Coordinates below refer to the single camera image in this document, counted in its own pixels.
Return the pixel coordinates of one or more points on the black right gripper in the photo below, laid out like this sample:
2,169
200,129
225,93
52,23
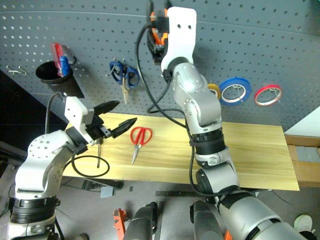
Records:
153,50

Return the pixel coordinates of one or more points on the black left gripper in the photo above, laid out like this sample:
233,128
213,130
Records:
96,128

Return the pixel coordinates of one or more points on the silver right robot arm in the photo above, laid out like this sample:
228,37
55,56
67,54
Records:
197,100

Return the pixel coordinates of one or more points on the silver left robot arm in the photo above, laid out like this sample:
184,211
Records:
37,160

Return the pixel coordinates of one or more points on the yellow tape roll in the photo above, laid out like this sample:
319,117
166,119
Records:
214,88

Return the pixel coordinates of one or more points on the grey perforated pegboard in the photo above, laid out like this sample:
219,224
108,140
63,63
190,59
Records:
250,37

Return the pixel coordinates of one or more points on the metal pegboard hook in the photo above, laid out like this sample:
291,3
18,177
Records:
277,96
12,70
240,91
23,71

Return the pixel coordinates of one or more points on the blue tape roll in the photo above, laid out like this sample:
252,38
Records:
247,86

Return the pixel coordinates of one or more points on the red tape roll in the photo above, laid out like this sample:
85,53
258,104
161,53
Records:
260,93

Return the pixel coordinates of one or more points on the slim grey metal tool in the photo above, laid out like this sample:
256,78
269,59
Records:
99,155

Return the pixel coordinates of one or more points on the grey block on floor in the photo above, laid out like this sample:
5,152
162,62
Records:
107,192

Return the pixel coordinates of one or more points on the black cup holder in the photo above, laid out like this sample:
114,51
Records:
50,75

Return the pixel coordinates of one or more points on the dark metal bar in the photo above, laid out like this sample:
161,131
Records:
180,193

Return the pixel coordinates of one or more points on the orange metal clamp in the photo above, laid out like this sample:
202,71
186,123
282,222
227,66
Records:
119,222

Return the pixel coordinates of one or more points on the dark rounded robot leg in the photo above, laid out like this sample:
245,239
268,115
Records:
205,220
142,220

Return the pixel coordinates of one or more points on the white board panel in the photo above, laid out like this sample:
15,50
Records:
307,125

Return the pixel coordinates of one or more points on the brown cardboard box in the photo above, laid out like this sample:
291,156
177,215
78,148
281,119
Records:
306,167

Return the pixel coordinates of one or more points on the white shoe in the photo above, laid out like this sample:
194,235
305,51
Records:
303,221

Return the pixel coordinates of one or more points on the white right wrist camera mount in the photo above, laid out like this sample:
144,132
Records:
181,37

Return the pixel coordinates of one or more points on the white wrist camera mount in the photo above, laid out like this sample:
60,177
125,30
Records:
75,110
181,37

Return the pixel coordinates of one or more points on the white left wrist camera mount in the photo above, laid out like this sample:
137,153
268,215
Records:
75,110

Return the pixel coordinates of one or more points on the black table frame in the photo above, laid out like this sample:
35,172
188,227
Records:
105,183

